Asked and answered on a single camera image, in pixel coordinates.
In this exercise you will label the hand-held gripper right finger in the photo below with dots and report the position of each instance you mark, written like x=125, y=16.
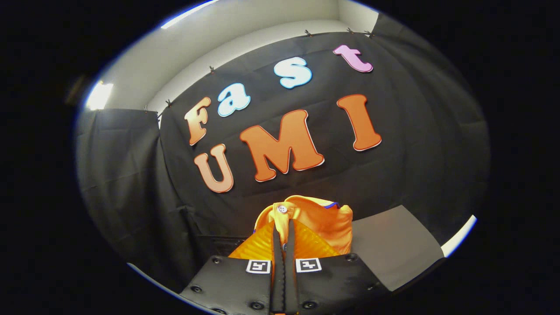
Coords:
x=291, y=280

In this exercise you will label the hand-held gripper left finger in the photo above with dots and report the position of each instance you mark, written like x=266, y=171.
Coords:
x=278, y=280

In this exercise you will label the yellow polo shirt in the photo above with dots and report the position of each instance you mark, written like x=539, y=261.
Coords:
x=323, y=223

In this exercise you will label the black side curtain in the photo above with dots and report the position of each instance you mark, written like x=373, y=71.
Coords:
x=437, y=78
x=122, y=175

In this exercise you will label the narrow ceiling light strip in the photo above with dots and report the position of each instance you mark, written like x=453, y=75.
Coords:
x=99, y=95

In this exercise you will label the wide ceiling light panel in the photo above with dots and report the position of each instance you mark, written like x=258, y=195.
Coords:
x=188, y=13

